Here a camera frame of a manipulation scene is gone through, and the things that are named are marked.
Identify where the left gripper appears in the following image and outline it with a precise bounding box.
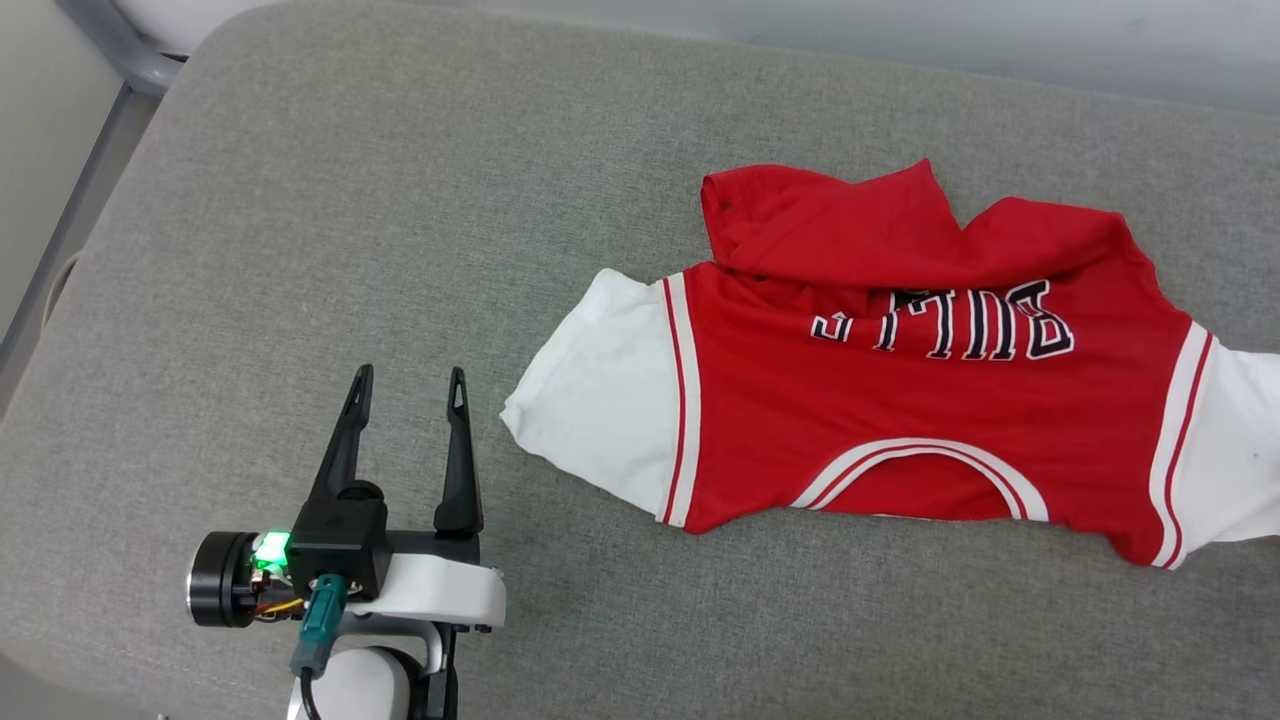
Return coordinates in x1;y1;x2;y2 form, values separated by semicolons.
187;364;486;629

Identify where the red white Bulls jersey shirt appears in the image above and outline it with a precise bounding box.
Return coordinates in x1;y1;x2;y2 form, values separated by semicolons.
500;158;1280;571

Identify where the left camera cable teal plug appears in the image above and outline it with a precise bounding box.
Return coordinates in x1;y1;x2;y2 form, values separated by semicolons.
289;575;349;720

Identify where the grey metal frame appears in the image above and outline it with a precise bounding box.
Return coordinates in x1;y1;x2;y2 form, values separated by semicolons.
0;0;189;406

